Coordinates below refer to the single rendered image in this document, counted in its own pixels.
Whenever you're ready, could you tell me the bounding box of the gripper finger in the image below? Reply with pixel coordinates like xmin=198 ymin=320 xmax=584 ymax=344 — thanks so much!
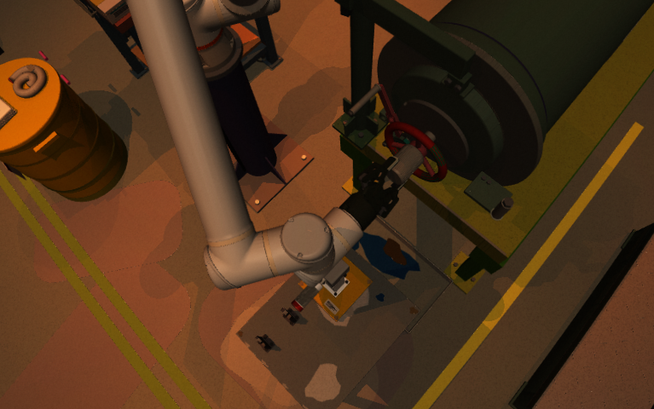
xmin=377 ymin=157 xmax=401 ymax=194
xmin=357 ymin=164 xmax=379 ymax=191

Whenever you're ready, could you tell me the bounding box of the red handwheel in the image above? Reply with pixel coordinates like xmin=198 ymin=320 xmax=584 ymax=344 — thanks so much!
xmin=383 ymin=121 xmax=449 ymax=183

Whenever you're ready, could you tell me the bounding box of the dark green round door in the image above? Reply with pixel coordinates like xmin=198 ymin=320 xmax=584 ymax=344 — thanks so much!
xmin=376 ymin=22 xmax=548 ymax=188

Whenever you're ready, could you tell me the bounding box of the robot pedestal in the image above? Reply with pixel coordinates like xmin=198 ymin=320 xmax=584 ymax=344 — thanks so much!
xmin=207 ymin=49 xmax=315 ymax=214

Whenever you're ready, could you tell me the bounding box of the orange drum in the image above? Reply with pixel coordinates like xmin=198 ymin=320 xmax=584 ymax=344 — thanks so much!
xmin=0 ymin=56 xmax=130 ymax=203

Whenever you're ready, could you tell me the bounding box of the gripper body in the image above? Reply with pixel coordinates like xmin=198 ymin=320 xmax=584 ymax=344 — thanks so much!
xmin=339 ymin=179 xmax=401 ymax=233

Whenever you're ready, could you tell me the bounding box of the green plate pin holder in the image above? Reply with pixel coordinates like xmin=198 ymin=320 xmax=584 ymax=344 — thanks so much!
xmin=463 ymin=171 xmax=516 ymax=222

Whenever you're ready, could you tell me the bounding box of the grey short cylinder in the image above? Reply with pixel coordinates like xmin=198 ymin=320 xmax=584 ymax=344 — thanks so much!
xmin=386 ymin=143 xmax=425 ymax=187

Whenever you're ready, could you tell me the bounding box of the dark green bracket block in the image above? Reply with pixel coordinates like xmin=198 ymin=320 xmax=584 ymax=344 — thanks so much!
xmin=331 ymin=108 xmax=391 ymax=153

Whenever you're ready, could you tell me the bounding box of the dark green skid base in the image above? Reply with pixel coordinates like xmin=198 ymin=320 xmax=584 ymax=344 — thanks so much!
xmin=339 ymin=0 xmax=654 ymax=296

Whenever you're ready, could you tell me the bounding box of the grey white small device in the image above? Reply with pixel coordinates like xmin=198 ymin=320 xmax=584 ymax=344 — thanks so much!
xmin=319 ymin=263 xmax=351 ymax=298

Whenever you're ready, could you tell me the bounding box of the brown coiled hose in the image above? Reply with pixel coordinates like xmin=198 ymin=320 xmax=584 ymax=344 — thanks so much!
xmin=8 ymin=63 xmax=49 ymax=100

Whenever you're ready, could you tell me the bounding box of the dark green filter housing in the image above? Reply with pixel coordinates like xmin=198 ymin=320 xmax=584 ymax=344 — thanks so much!
xmin=428 ymin=0 xmax=654 ymax=187

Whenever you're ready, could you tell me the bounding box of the orange flat box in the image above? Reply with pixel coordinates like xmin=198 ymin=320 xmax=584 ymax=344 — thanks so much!
xmin=310 ymin=256 xmax=374 ymax=324

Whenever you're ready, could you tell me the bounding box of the red lever with grey handle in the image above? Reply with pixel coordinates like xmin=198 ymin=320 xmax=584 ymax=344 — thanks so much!
xmin=345 ymin=83 xmax=401 ymax=126

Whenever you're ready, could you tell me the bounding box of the grey floor sheet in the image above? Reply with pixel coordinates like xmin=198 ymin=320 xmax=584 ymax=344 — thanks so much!
xmin=234 ymin=216 xmax=453 ymax=409

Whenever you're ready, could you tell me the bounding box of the dark blue frame stand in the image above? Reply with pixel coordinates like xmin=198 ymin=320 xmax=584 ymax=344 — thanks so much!
xmin=76 ymin=0 xmax=284 ymax=79

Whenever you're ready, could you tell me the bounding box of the dark framed brown bench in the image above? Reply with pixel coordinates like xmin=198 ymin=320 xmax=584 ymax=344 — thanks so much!
xmin=508 ymin=219 xmax=654 ymax=409

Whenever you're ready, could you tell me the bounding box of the dark green davit frame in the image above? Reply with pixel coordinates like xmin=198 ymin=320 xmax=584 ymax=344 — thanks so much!
xmin=334 ymin=0 xmax=477 ymax=117

